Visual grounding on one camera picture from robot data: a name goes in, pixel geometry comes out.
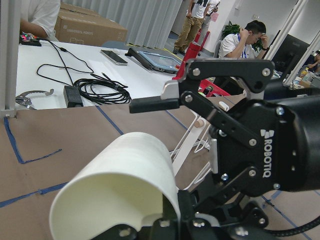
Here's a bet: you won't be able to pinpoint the cardboard box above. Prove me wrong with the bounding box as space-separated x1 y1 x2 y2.
54 2 128 47

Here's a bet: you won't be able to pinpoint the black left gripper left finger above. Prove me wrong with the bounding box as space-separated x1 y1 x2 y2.
162 195 178 220

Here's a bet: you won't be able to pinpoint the red fire extinguisher box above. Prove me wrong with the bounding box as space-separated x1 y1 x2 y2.
183 41 201 61

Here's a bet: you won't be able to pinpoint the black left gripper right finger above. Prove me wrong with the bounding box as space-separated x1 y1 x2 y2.
177 190 195 222

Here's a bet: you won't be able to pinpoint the seated man white shirt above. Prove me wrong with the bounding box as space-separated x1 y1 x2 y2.
218 20 269 59

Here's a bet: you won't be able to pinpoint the green handled reach grabber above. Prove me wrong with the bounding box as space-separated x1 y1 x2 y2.
15 88 55 111

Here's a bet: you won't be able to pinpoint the smartphone on table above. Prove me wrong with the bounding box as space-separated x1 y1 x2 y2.
100 49 128 66

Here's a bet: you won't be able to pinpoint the pale green ikea cup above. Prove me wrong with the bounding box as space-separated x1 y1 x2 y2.
49 132 181 240

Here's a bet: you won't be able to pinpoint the aluminium frame post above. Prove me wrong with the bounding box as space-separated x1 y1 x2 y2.
0 0 22 120

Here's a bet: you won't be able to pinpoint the black power adapter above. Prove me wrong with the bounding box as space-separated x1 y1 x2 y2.
63 85 83 108

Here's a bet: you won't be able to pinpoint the red parts tray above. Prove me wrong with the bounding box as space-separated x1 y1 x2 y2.
172 65 230 97

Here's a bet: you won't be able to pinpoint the white wire cup rack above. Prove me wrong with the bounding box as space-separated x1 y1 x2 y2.
169 110 211 191

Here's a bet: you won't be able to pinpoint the coiled black cable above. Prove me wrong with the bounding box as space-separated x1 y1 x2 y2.
74 72 132 105

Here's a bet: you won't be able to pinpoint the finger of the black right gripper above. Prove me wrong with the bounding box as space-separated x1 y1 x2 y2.
129 80 180 114

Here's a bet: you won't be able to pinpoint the standing person khaki trousers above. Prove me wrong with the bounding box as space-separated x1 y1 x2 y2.
172 0 220 55

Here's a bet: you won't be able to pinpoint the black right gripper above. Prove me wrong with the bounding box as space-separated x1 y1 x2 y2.
178 59 320 235

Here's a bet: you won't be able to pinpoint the blue teach pendant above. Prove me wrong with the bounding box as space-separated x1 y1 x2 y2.
124 47 181 74

